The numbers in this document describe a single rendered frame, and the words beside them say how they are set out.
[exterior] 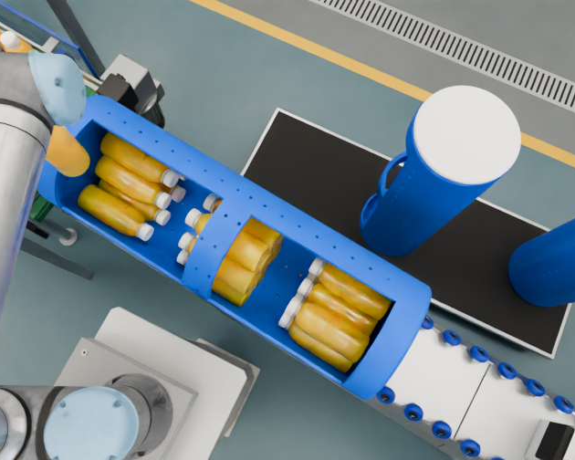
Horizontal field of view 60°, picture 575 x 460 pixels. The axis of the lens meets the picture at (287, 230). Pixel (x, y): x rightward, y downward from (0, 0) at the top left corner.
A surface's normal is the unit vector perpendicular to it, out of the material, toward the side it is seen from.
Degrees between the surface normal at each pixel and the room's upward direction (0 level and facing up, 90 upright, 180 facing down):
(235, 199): 25
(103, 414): 7
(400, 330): 0
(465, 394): 0
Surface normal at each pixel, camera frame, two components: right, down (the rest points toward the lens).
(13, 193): 0.91, -0.18
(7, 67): 0.01, -0.46
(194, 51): 0.02, -0.25
